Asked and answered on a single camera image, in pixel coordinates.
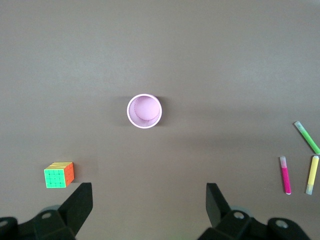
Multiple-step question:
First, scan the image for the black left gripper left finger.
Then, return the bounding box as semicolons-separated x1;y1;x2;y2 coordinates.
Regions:
0;182;94;240

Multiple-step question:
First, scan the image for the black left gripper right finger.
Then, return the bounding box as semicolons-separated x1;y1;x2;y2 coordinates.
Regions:
197;182;313;240

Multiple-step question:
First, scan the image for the pink marker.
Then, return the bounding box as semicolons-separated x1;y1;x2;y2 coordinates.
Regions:
279;156;292;195

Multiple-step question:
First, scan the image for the colourful puzzle cube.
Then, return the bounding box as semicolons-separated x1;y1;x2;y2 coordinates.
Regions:
43;161;75;189

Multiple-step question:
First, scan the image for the yellow marker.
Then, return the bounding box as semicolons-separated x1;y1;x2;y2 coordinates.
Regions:
305;155;320;195

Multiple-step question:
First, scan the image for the green marker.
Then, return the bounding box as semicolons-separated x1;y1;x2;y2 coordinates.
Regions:
293;120;320;155

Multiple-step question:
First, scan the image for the pink mesh cup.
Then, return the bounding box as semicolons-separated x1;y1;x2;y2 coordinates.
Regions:
126;93;163;130

